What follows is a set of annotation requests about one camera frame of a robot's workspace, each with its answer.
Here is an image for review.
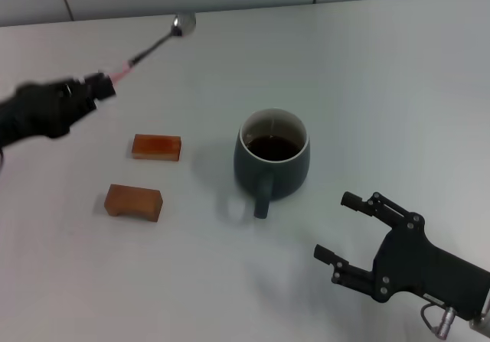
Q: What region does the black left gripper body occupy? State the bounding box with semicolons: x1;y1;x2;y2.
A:
0;77;97;148

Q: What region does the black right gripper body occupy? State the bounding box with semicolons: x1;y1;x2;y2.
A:
370;213;490;322

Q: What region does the pink handled metal spoon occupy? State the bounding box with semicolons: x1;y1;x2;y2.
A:
109;11;198;85

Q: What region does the dark grey ceramic cup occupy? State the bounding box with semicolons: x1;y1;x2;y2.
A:
233;107;310;220

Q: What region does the flat orange wooden block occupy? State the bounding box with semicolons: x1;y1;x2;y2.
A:
131;134;182;163

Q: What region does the arched brown wooden block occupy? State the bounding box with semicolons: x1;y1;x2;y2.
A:
103;183;164;223

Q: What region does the dark coffee liquid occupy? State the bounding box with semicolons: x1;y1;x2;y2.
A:
247;135;302;161

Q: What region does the silver right gripper cable plug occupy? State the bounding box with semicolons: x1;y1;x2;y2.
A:
420;303;459;337

